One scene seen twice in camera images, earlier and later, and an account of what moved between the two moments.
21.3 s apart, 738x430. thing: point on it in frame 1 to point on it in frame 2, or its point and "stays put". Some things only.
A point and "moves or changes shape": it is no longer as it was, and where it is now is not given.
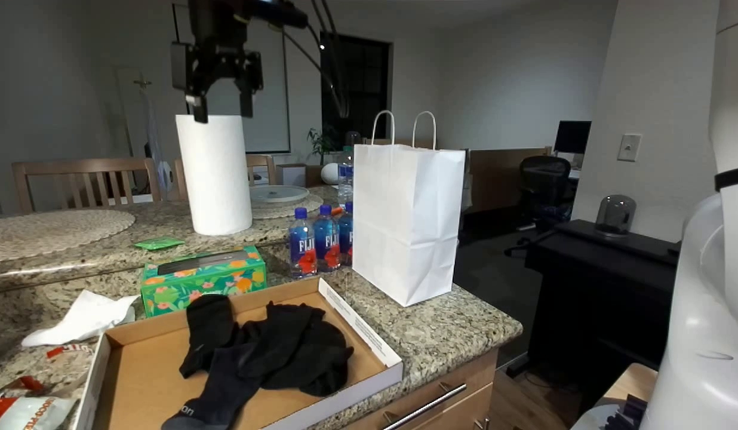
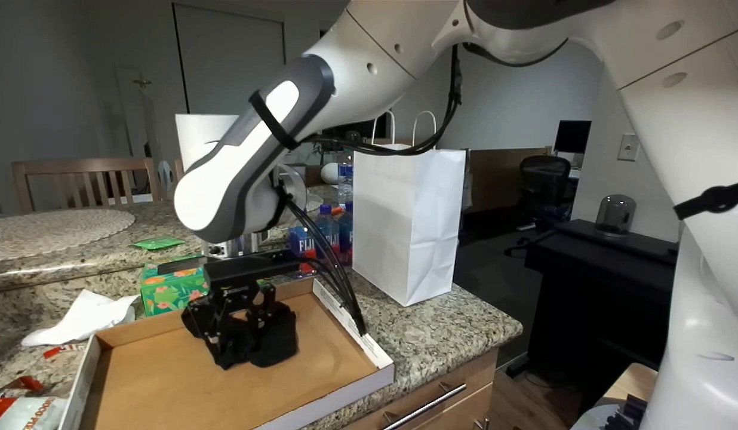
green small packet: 157,244 stays put
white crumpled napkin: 88,315 stays put
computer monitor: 572,134 stays put
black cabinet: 603,305 stays put
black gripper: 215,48 to 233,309
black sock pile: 293,348 moves or changes shape
